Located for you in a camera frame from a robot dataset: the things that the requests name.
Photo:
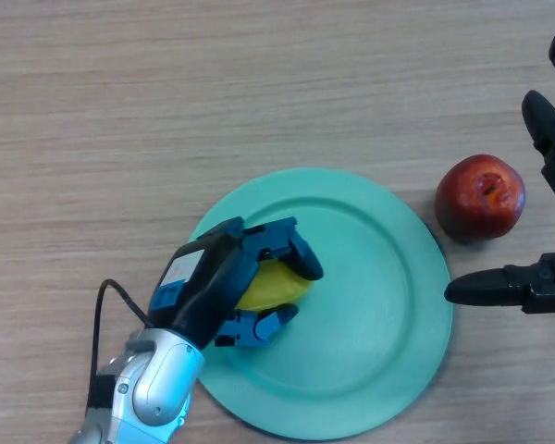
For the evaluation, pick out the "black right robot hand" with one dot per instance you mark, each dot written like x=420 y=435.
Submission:
x=546 y=289

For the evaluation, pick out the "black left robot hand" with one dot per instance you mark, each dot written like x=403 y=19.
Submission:
x=203 y=287

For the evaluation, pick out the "yellow starfruit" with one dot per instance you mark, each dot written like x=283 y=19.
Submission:
x=275 y=289

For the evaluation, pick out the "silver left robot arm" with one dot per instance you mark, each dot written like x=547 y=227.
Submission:
x=157 y=384

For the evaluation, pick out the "green round plate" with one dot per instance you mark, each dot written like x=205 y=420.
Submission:
x=365 y=305

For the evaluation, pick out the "red apple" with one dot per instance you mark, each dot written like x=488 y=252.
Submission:
x=472 y=203

